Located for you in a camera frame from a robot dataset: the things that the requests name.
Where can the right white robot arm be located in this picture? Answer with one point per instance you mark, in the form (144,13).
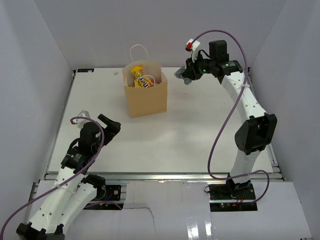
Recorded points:
(257,126)

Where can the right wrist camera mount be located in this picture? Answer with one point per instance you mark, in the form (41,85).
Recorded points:
(193,46)

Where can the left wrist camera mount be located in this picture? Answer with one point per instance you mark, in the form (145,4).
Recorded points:
(84,118)

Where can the brown paper bag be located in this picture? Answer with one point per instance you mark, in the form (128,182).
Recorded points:
(145,101)

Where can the aluminium table frame rail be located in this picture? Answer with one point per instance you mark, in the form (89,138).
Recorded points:
(166,176)

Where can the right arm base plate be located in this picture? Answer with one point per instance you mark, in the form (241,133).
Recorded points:
(221,200)

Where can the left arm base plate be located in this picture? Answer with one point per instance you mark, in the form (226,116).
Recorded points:
(109,193)

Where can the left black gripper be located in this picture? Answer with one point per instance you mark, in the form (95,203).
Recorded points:
(112,129)

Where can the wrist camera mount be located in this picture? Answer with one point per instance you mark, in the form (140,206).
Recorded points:
(84,118)
(193,46)

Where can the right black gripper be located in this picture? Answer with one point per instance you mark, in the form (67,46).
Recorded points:
(191,72)

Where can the silver foil snack packet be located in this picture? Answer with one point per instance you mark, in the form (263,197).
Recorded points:
(179,75)

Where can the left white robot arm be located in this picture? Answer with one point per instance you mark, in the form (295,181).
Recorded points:
(73,188)

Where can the yellow M&M's packet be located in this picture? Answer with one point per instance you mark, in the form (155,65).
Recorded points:
(140,79)

